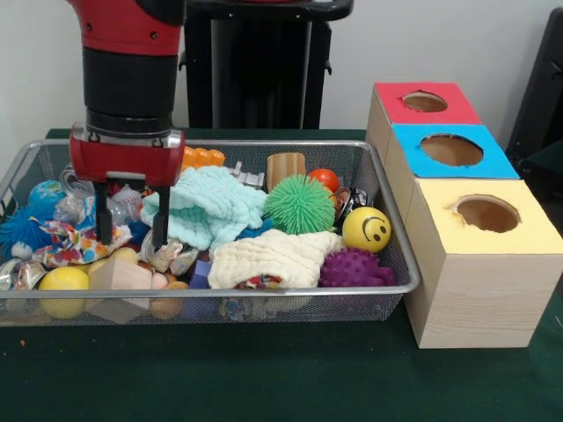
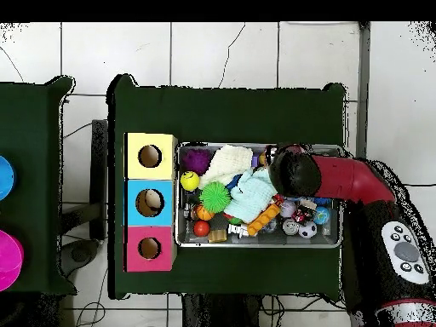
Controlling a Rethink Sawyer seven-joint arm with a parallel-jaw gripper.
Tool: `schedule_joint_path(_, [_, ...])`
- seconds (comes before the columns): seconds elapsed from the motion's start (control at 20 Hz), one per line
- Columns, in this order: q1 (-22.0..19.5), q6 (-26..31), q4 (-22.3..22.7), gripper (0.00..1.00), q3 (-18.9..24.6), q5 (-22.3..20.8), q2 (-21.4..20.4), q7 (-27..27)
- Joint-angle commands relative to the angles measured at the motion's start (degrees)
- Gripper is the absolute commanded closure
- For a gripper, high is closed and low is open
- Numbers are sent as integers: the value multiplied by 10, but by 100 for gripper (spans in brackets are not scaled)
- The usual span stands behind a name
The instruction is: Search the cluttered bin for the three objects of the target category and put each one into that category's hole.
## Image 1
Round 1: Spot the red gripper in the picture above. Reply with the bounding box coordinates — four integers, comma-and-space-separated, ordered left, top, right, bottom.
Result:
69, 138, 186, 257

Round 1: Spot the colourful polka dot cloth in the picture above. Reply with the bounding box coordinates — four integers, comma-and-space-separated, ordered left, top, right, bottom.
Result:
33, 219, 133, 268

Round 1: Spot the cream white cloth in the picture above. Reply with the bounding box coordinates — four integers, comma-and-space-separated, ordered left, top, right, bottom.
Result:
207, 229, 344, 290

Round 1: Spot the silver mesh bin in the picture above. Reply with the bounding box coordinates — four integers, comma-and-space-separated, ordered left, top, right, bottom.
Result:
0, 139, 422, 327

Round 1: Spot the wooden box with three holes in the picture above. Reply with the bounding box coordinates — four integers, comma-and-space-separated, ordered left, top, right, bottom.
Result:
365, 81, 563, 350

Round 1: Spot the plain wooden block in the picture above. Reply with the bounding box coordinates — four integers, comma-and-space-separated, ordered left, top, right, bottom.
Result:
85, 257, 156, 325

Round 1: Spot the mint green cloth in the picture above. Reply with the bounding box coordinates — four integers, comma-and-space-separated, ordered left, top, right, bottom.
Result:
140, 166, 268, 251

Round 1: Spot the plain yellow ball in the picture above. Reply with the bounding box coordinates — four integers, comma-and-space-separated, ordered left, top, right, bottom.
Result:
38, 266, 91, 320

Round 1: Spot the orange toy brick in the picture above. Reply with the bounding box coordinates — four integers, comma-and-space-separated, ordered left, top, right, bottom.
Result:
180, 147, 226, 172

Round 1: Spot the light blue spiky ball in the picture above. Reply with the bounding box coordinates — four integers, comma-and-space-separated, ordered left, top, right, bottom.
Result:
0, 206, 56, 260

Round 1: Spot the green spiky ball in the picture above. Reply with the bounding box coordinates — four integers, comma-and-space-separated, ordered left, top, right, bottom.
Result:
263, 174, 336, 236

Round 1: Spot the dark green table cloth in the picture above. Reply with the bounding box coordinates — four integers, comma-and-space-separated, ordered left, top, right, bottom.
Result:
0, 127, 563, 422
517, 140, 563, 207

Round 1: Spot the purple knobbly ball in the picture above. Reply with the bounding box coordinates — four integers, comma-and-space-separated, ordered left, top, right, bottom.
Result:
318, 247, 397, 288

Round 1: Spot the yellow smiley ball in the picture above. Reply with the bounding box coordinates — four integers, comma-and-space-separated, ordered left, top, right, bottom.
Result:
341, 206, 392, 254

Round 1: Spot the black chair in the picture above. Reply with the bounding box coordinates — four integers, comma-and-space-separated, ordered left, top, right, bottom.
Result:
505, 8, 563, 153

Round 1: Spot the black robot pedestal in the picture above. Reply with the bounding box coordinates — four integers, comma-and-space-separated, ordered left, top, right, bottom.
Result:
178, 0, 355, 130

